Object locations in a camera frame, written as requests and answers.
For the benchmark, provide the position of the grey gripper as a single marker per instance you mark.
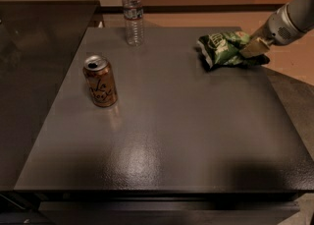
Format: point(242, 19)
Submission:
point(278, 29)

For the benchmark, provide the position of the green jalapeno chip bag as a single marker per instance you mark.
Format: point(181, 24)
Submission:
point(223, 50)

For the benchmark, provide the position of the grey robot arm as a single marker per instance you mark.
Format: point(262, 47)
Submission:
point(301, 13)

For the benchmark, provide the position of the orange La Croix can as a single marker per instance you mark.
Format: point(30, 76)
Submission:
point(100, 80)

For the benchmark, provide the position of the clear plastic water bottle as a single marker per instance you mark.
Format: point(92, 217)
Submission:
point(133, 15)

